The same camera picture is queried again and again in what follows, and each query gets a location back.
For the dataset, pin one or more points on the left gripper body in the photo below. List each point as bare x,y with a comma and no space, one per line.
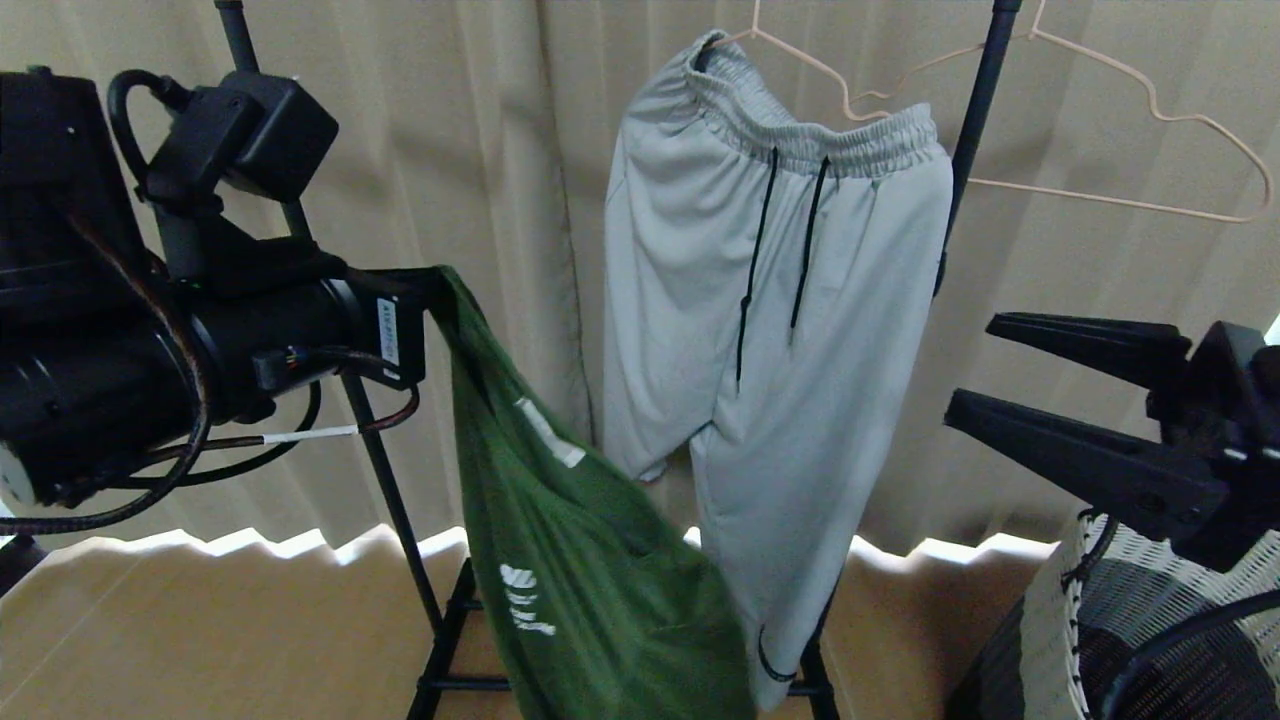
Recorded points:
300,340

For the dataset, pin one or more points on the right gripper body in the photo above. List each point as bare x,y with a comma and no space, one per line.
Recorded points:
1250,450

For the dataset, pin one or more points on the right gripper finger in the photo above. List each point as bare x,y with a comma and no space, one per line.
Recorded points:
1100,460
1100,348

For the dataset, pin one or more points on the pale grey shorts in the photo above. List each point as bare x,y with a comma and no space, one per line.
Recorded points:
830,400

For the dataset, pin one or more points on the green shirt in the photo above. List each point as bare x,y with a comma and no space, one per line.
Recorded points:
580,560

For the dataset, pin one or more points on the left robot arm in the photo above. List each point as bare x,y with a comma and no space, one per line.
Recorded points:
60,400

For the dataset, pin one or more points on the pink clothes hanger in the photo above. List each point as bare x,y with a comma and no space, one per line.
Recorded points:
810,68
1120,201

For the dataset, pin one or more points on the white laundry basket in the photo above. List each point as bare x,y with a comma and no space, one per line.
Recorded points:
1050,640

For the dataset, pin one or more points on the black clothes rack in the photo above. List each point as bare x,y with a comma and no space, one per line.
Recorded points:
400,520

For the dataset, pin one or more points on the beige curtain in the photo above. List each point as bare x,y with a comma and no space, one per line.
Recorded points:
450,120

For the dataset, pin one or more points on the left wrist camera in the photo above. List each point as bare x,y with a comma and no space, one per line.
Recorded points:
270,130

